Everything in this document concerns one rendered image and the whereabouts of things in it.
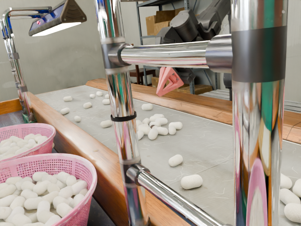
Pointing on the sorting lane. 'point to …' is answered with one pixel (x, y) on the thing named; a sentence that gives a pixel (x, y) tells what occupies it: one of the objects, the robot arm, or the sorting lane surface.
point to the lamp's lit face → (56, 28)
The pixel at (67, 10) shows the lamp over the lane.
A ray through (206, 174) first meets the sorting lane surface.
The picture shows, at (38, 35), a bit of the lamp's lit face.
